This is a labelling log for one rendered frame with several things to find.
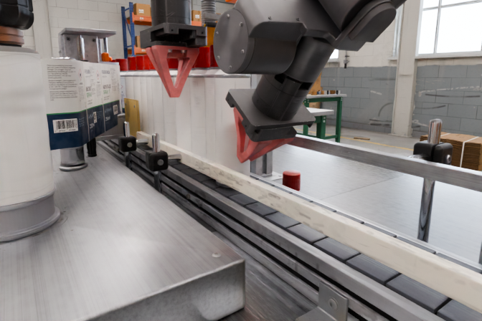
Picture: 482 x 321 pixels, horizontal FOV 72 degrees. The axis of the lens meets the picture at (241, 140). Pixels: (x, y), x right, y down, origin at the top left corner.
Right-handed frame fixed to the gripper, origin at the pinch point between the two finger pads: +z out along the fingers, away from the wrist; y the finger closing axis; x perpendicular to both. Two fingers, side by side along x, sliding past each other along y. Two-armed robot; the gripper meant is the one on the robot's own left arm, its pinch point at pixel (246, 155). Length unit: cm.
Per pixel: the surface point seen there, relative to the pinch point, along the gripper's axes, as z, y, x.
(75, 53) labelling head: 19, 12, -53
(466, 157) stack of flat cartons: 127, -387, -46
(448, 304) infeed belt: -12.6, 2.6, 25.4
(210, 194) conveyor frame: 5.3, 4.8, 1.8
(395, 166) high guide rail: -13.6, -3.3, 14.5
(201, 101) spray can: 1.7, 0.6, -13.5
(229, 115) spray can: -3.5, 1.8, -4.6
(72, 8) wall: 335, -110, -701
